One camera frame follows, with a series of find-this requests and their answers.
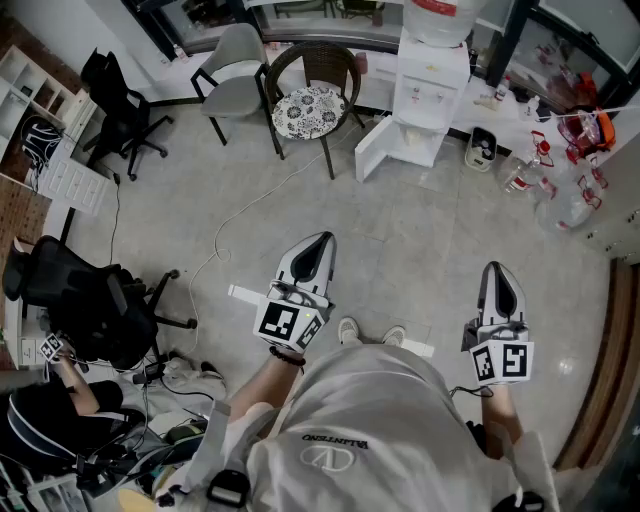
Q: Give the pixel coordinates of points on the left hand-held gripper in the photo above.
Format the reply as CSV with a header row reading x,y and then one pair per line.
x,y
275,322

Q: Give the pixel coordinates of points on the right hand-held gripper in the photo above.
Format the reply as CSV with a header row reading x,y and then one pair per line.
x,y
515,360

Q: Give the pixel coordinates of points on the white water dispenser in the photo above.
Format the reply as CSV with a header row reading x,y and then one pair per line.
x,y
430,65

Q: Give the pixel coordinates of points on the person's left forearm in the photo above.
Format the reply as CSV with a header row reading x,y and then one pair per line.
x,y
265,382

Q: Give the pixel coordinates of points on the person's right forearm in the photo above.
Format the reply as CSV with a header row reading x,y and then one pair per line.
x,y
500,420

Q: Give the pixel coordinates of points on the another person's forearm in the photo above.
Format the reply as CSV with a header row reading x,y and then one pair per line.
x,y
85,392

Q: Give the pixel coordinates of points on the large clear water bottle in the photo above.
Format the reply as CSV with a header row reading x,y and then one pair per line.
x,y
440,25

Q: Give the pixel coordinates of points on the person's right shoe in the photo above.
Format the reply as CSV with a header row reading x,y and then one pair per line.
x,y
394,335

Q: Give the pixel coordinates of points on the white trash bin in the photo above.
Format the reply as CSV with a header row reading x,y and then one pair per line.
x,y
477,162

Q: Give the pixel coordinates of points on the person's white shirt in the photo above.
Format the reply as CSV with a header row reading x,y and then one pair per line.
x,y
375,410

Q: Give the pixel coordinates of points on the floral round seat cushion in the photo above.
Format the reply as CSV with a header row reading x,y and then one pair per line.
x,y
310,112

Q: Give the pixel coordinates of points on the white crumpled cloth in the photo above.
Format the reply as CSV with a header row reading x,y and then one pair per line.
x,y
190,385

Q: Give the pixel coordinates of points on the white power strip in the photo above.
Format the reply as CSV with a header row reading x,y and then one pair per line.
x,y
381,117

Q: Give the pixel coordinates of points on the red and orange bag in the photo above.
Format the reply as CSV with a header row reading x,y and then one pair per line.
x,y
587,130

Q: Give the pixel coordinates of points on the clear plastic bottle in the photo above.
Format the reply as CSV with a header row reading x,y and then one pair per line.
x,y
533,107

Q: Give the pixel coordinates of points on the brown wicker chair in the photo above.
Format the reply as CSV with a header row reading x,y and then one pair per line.
x,y
320,60

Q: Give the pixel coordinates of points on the maroon cup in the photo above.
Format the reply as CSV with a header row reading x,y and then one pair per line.
x,y
361,62

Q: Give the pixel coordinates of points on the small red cap bottle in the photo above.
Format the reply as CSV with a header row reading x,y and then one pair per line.
x,y
502,90

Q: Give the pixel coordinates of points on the black mesh office chair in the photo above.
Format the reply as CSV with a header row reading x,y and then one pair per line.
x,y
75,295

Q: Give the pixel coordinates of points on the small clear bottle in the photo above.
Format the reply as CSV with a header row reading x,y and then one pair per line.
x,y
180,54

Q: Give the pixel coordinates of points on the low white shelf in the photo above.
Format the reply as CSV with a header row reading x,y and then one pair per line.
x,y
32,345

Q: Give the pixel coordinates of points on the black and white backpack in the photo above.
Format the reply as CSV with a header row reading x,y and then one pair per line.
x,y
40,140

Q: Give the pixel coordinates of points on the dark backpack with white trim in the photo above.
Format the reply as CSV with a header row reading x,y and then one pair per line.
x,y
55,430

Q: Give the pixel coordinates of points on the white shelf unit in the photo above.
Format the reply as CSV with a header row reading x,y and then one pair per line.
x,y
22,67

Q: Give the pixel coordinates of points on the grey chair with black frame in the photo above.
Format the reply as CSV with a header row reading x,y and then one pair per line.
x,y
235,95

